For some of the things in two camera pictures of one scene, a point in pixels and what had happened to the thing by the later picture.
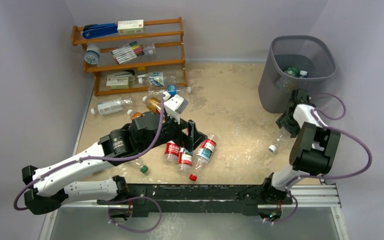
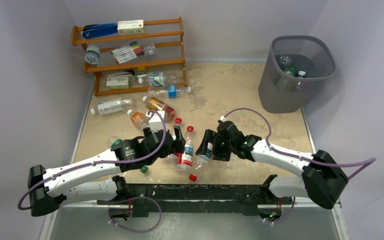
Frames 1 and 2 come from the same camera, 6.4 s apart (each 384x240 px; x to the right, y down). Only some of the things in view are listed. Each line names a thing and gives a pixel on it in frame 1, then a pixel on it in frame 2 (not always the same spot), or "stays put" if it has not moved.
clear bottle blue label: x=173 y=90 stays put
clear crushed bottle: x=272 y=148 to x=285 y=60
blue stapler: x=96 y=30 stays put
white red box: x=131 y=27 stays put
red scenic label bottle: x=206 y=148 stays put
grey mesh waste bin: x=295 y=62 stays put
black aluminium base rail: x=123 y=197 stays put
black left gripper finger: x=195 y=137 to x=179 y=143
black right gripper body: x=288 y=120 to x=216 y=145
